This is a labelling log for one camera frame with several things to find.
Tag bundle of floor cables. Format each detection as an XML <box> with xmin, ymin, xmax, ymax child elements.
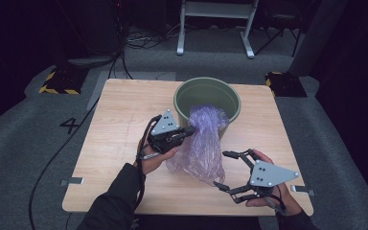
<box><xmin>125</xmin><ymin>23</ymin><xmax>181</xmax><ymax>51</ymax></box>

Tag black tripod stand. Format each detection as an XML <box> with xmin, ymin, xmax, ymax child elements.
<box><xmin>254</xmin><ymin>8</ymin><xmax>302</xmax><ymax>58</ymax></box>

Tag person's left hand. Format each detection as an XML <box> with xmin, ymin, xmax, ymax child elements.
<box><xmin>136</xmin><ymin>142</ymin><xmax>180</xmax><ymax>176</ymax></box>

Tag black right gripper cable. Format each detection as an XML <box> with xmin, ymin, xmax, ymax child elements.
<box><xmin>266</xmin><ymin>184</ymin><xmax>289</xmax><ymax>230</ymax></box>

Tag green plastic bucket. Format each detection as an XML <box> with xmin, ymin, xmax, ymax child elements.
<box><xmin>172</xmin><ymin>77</ymin><xmax>242</xmax><ymax>139</ymax></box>

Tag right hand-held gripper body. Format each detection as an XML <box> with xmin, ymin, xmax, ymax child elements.
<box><xmin>248</xmin><ymin>159</ymin><xmax>301</xmax><ymax>199</ymax></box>

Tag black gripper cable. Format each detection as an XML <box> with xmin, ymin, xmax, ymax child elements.
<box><xmin>266</xmin><ymin>184</ymin><xmax>289</xmax><ymax>230</ymax></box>
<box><xmin>134</xmin><ymin>114</ymin><xmax>163</xmax><ymax>210</ymax></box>

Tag white metal stand frame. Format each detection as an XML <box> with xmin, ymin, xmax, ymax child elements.
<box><xmin>175</xmin><ymin>0</ymin><xmax>261</xmax><ymax>60</ymax></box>

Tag purple plastic bag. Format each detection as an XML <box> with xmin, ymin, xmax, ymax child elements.
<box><xmin>165</xmin><ymin>104</ymin><xmax>231</xmax><ymax>187</ymax></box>

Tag yellow black striped stand base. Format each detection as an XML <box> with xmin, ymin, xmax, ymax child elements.
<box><xmin>264</xmin><ymin>71</ymin><xmax>309</xmax><ymax>99</ymax></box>
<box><xmin>38</xmin><ymin>66</ymin><xmax>89</xmax><ymax>96</ymax></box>

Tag metal table bracket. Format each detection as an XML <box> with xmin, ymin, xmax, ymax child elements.
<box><xmin>289</xmin><ymin>184</ymin><xmax>316</xmax><ymax>197</ymax></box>
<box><xmin>59</xmin><ymin>176</ymin><xmax>85</xmax><ymax>187</ymax></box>

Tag long black floor cable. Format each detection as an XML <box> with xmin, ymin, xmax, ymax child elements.
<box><xmin>28</xmin><ymin>47</ymin><xmax>134</xmax><ymax>230</ymax></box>

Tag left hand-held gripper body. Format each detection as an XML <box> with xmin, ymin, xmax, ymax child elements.
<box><xmin>148</xmin><ymin>109</ymin><xmax>186</xmax><ymax>155</ymax></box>

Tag person's right hand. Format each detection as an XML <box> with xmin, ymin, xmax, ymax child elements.
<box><xmin>244</xmin><ymin>149</ymin><xmax>303</xmax><ymax>218</ymax></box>

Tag grey curtain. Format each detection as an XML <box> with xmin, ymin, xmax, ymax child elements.
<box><xmin>287</xmin><ymin>0</ymin><xmax>350</xmax><ymax>78</ymax></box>

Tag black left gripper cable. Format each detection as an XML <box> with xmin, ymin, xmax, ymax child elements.
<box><xmin>134</xmin><ymin>114</ymin><xmax>163</xmax><ymax>210</ymax></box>

